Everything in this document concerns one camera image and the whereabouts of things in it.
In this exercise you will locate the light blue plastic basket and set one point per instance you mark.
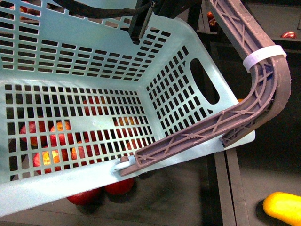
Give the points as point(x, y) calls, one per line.
point(76, 95)

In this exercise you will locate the red apple under basket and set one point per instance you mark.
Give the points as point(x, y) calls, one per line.
point(85, 198)

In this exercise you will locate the white zip tie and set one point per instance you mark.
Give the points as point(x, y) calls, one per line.
point(262, 54)

